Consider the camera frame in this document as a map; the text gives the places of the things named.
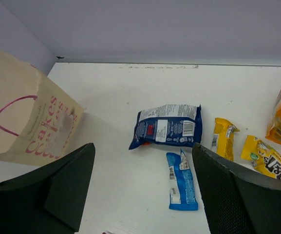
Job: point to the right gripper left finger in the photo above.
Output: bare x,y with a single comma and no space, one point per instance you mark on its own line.
50,199

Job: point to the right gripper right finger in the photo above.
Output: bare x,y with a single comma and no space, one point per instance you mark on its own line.
237,200

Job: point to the blue M&M snack packet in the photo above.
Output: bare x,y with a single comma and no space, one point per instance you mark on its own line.
181,193

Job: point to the yellow M&M snack packet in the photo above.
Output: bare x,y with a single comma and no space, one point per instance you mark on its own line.
223,138

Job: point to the pink beige paper bag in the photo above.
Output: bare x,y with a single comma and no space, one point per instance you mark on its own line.
37,118

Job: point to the dark blue snack packet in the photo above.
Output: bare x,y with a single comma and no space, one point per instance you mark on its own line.
178,125

